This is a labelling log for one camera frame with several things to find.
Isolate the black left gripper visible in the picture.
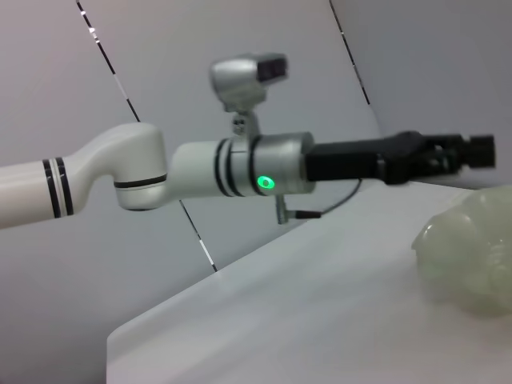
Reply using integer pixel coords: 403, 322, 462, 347
304, 130, 438, 186

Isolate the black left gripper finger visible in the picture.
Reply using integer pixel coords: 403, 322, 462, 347
427, 134, 498, 176

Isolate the pale green glass fruit plate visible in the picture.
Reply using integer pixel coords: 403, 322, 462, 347
411, 185, 512, 319

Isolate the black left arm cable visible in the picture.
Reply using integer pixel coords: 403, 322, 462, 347
275, 178, 363, 226

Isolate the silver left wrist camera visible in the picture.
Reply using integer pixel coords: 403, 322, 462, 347
208, 51, 290, 142

